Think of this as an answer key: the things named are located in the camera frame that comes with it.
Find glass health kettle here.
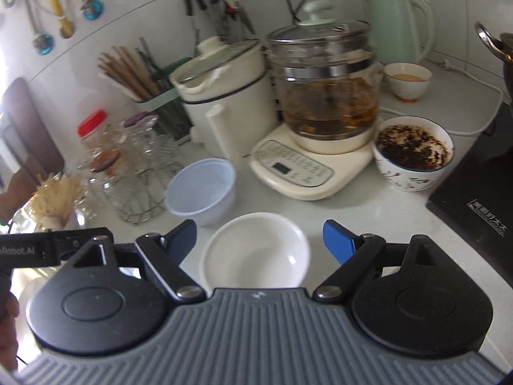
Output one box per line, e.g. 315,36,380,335
266,0,383,155

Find red-lidded glass jar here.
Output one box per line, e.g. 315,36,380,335
77,109,117,169

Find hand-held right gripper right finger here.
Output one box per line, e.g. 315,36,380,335
313,220,445,303

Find white ceramic bowl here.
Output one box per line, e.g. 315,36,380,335
199,212,311,289

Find steel pan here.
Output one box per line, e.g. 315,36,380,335
475,20,513,101

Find yellow hose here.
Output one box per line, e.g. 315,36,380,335
38,0,76,40

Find bundle of wooden chopsticks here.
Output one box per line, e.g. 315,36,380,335
98,46,161,101

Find small cup with yellow liquid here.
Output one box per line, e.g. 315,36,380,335
384,63,433,102

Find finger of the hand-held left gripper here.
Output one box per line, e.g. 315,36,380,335
52,227,115,265

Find wire glass rack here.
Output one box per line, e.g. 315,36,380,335
102,160,185,224

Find patterned bowl with dark food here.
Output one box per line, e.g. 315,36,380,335
371,116,455,193

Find hanging scissors and utensils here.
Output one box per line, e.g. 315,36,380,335
182,0,257,37

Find dried noodle bundle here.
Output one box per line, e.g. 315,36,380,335
28,173,87,225

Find person's left hand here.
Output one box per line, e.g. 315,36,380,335
0,293,20,372

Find mint green electric kettle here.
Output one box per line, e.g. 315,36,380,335
363,0,435,65

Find group of upturned glasses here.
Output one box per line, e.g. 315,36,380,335
78,114,185,217

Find brown cutting board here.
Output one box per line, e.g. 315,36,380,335
0,77,65,193

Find black induction cooktop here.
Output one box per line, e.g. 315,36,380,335
426,100,513,249

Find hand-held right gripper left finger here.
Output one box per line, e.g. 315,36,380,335
71,220,206,304

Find white power cable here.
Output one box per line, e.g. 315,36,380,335
379,58,503,136

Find white electric cooker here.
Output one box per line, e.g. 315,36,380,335
169,36,279,165

